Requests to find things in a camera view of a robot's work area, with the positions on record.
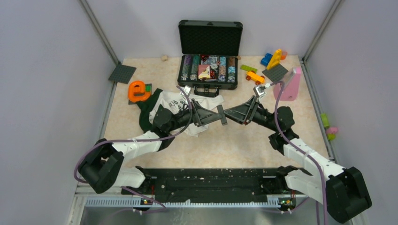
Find yellow orange toy car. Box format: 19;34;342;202
246;71;265;86

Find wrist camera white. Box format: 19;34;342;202
253;83;271;102
180;86;192;98

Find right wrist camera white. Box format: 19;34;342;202
253;83;271;102

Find green flat brick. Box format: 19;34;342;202
240;65;258;73

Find white and green garment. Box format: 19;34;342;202
136;89;224;132

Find yellow triangular toy brick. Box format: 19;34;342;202
266;49;282;70

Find blue toy brick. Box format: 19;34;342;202
260;53;273;67

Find orange letter e toy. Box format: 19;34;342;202
128;81;150;104

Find black square frame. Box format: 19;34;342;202
217;105;228;126

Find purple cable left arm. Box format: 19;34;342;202
73;85;195;215

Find black poker chip case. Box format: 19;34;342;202
177;20;243;98

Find green and pink bricks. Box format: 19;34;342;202
320;113;339;141

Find dark grey baseplate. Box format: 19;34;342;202
262;64;288;83
108;64;136;84

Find dark grey baseplate right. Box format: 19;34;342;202
262;64;288;83

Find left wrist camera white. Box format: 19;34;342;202
180;86;192;98

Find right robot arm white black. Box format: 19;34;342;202
224;97;372;224

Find dark grey baseplate left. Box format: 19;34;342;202
108;64;136;84

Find orange toy cup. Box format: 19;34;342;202
280;51;288;60

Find small green brick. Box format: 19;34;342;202
145;85;152;92

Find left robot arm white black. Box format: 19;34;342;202
75;99;226;194

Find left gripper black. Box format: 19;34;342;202
168;98;222;132

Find pink metronome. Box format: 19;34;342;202
273;67;302;101

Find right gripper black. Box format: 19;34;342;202
223;95;279;132

